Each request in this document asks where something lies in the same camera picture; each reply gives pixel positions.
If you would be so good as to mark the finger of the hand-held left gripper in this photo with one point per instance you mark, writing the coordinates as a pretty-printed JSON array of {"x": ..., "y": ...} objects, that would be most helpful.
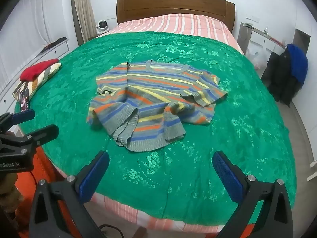
[
  {"x": 23, "y": 116},
  {"x": 43, "y": 132}
]

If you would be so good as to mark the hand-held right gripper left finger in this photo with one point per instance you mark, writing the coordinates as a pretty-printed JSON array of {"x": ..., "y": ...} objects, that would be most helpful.
[{"x": 92, "y": 178}]

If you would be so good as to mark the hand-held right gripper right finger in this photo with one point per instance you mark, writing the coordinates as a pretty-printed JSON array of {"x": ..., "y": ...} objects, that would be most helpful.
[{"x": 227, "y": 176}]

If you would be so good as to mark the striped knit sweater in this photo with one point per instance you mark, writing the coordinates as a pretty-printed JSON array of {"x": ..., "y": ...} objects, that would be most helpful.
[{"x": 158, "y": 84}]

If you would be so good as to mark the person's left hand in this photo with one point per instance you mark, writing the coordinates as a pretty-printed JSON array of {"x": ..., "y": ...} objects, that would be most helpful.
[{"x": 10, "y": 191}]

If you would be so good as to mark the smartphone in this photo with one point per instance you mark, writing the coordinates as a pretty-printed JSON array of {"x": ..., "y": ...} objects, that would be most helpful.
[{"x": 24, "y": 100}]

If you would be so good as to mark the orange cloth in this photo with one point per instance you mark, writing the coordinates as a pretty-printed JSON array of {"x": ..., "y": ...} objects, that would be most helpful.
[{"x": 47, "y": 171}]

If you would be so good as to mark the green patterned blanket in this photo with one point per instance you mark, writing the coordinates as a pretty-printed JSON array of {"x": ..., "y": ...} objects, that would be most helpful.
[{"x": 223, "y": 129}]

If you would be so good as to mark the red cloth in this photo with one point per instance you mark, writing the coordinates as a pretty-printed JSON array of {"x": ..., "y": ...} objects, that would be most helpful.
[{"x": 37, "y": 70}]

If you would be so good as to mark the striped pillow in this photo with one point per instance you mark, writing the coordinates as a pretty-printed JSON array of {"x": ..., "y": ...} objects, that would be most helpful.
[{"x": 48, "y": 73}]

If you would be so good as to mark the black flat object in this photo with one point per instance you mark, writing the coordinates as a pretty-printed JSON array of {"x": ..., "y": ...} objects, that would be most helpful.
[{"x": 53, "y": 44}]

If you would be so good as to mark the white drawer cabinet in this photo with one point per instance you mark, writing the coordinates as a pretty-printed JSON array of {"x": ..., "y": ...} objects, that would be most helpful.
[{"x": 24, "y": 29}]

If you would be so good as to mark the beige curtain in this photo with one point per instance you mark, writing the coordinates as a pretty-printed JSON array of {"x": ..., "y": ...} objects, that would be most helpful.
[{"x": 84, "y": 17}]

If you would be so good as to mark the white plastic bag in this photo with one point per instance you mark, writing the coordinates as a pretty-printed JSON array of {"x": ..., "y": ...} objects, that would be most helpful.
[{"x": 260, "y": 57}]

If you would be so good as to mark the blue jacket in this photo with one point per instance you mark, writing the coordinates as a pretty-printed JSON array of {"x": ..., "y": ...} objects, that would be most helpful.
[{"x": 299, "y": 64}]

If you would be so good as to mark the white desk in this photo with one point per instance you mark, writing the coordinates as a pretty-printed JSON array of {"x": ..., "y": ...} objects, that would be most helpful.
[{"x": 257, "y": 38}]

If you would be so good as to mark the brown wooden headboard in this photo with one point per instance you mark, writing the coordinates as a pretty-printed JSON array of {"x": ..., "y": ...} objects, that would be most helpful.
[{"x": 173, "y": 5}]

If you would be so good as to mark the white security camera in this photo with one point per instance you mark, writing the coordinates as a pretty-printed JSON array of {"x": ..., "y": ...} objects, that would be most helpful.
[{"x": 102, "y": 26}]

